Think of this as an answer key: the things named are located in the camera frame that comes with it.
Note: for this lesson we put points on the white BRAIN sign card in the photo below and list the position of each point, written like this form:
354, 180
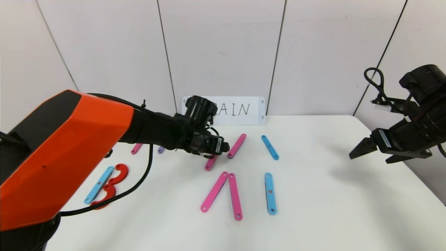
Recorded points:
244, 111

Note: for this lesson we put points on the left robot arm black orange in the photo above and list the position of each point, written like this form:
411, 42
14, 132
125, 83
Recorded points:
69, 146

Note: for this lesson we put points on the long blue flat bar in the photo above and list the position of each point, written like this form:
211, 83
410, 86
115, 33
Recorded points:
100, 184

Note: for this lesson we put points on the blue bar with three holes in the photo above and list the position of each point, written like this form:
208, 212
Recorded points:
270, 200

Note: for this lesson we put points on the short purple flat bar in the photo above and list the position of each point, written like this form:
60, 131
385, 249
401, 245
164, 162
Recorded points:
160, 150

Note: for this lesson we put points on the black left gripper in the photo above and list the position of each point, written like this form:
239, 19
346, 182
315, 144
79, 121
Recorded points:
219, 145

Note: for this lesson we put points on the pink bar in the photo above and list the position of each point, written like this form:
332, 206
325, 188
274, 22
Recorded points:
235, 196
214, 191
210, 163
237, 145
136, 149

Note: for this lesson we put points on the short blue flat bar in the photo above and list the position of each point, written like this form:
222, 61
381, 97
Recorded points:
270, 147

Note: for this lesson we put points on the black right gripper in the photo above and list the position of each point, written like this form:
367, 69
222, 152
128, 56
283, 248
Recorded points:
385, 139

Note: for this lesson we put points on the medium red arc piece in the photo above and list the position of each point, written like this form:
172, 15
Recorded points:
124, 170

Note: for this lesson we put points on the large red arc piece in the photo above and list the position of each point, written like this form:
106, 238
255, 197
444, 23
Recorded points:
110, 190

